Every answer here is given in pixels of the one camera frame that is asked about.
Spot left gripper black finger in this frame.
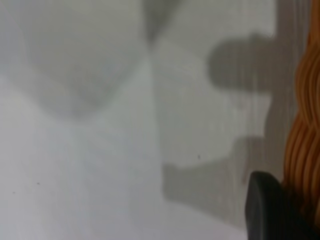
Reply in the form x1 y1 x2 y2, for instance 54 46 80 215
244 170 320 240

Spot brown wicker basket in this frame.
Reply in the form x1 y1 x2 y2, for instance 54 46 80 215
283 0 320 219

